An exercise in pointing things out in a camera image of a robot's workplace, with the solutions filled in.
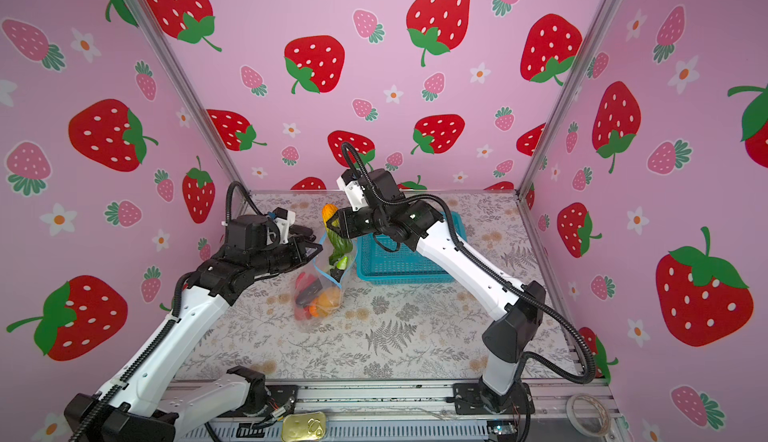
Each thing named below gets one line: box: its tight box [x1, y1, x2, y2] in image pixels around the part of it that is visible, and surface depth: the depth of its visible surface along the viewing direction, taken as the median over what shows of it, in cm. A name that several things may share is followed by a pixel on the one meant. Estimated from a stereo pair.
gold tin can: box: [281, 411, 327, 442], surface depth 68 cm
